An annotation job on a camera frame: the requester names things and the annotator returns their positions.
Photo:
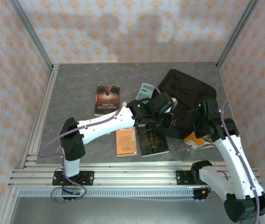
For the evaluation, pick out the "grey pocket calculator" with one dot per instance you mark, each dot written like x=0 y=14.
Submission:
x=144 y=89

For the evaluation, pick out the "black paperback book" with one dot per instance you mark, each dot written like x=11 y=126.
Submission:
x=152 y=142

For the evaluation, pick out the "orange National Geography book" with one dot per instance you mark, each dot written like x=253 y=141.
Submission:
x=195 y=143

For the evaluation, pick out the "black backpack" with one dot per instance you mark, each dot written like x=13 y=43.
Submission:
x=188 y=93

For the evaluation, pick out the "plain orange paperback book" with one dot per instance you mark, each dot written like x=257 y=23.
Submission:
x=125 y=144

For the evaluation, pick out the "Three Days To See book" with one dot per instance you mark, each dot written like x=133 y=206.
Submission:
x=108 y=100

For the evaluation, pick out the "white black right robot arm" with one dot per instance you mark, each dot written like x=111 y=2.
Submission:
x=235 y=163

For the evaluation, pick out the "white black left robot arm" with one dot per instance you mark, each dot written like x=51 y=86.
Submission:
x=104 y=123

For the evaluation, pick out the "grey metal sheet panel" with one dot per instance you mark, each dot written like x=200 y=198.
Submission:
x=134 y=210

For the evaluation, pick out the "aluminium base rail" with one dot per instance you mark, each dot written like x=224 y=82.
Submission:
x=134 y=173

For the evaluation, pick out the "aluminium frame post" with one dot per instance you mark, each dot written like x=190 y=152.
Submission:
x=31 y=31
x=238 y=31

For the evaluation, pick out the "aluminium side rail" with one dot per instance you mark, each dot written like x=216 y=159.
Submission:
x=45 y=102

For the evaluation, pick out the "aluminium frame leg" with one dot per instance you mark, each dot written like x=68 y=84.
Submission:
x=6 y=207

